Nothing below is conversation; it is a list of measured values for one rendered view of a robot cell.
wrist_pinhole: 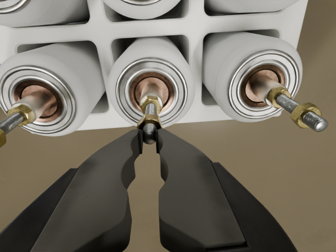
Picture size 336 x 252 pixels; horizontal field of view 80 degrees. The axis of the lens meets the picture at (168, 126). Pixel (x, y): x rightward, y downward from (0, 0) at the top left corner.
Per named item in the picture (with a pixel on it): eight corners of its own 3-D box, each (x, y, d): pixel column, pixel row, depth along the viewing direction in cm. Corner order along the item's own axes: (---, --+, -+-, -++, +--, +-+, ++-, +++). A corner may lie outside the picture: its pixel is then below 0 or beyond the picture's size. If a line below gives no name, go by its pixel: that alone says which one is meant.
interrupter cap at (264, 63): (298, 39, 20) (302, 40, 19) (294, 107, 23) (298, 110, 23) (222, 60, 20) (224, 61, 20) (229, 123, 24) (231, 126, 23)
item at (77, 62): (79, 96, 40) (28, 149, 24) (51, 47, 35) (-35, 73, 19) (124, 80, 39) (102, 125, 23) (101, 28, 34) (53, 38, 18)
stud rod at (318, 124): (273, 84, 20) (330, 118, 14) (273, 94, 21) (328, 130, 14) (263, 87, 20) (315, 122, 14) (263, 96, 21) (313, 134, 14)
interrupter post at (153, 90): (167, 88, 22) (168, 99, 19) (157, 106, 22) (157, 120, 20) (146, 78, 21) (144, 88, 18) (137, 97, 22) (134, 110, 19)
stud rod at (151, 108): (150, 92, 20) (148, 130, 13) (158, 98, 20) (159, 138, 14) (144, 99, 20) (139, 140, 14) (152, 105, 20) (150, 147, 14)
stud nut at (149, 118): (149, 108, 15) (149, 113, 14) (167, 121, 15) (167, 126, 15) (133, 126, 15) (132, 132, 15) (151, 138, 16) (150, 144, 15)
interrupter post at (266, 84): (271, 72, 21) (290, 80, 18) (271, 93, 22) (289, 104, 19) (249, 77, 21) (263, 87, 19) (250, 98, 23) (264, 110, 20)
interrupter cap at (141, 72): (200, 77, 21) (201, 79, 21) (166, 133, 24) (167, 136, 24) (133, 41, 19) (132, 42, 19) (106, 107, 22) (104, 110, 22)
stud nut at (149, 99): (150, 91, 18) (150, 94, 17) (165, 102, 19) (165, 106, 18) (137, 107, 19) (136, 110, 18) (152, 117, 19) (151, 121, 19)
